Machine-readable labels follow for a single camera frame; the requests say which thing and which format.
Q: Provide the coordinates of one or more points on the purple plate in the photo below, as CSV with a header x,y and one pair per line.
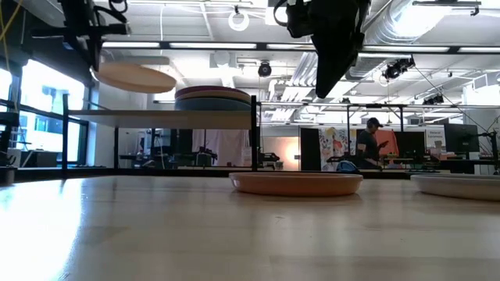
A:
x,y
211,89

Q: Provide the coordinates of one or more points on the overhead light bar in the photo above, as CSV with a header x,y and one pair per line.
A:
x,y
213,45

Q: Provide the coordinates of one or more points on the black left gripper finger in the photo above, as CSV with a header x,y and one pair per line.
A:
x,y
95,52

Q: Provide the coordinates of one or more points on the black ceiling spotlights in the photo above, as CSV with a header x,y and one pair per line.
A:
x,y
396,69

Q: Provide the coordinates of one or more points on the standing person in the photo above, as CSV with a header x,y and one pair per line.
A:
x,y
367,146

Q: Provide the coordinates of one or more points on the black ceiling dome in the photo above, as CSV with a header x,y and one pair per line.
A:
x,y
265,69

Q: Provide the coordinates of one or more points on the colourful poster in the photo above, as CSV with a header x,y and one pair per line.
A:
x,y
332,144

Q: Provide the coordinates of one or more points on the orange panel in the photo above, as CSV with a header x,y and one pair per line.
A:
x,y
391,140

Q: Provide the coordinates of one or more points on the light peach plate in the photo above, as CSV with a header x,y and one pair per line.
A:
x,y
133,78

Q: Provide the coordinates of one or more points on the silver ventilation duct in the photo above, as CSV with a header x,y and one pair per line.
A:
x,y
390,23

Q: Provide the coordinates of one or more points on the black panel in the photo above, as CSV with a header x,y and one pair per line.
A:
x,y
309,148

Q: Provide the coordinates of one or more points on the beige plate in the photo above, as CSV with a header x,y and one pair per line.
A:
x,y
457,187

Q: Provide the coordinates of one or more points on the terracotta brown plate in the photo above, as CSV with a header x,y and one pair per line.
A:
x,y
297,185

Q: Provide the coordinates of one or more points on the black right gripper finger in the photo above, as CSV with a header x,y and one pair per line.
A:
x,y
332,66

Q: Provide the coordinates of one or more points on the white curtain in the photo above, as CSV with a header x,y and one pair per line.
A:
x,y
226,146

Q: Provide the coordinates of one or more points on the dark blue-green plate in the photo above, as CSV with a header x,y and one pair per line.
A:
x,y
213,105

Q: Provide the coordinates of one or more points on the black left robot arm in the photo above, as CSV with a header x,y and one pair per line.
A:
x,y
78,11

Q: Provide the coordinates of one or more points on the black background monitor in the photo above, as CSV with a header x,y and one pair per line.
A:
x,y
461,138

